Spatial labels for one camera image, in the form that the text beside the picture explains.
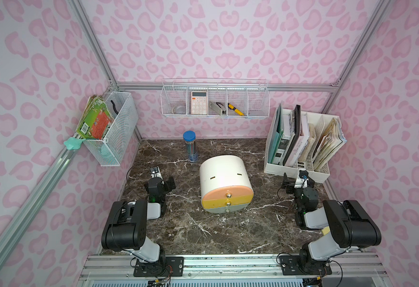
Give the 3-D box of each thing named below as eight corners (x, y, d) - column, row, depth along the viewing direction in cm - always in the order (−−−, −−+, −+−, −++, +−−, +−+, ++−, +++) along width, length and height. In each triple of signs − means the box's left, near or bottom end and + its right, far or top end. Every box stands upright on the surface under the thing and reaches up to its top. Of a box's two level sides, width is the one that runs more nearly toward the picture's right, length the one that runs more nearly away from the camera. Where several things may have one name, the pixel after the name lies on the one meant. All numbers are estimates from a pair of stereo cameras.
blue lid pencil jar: (187, 162, 110) (182, 139, 94) (188, 154, 115) (183, 130, 99) (197, 162, 110) (194, 138, 94) (198, 154, 114) (195, 130, 99)
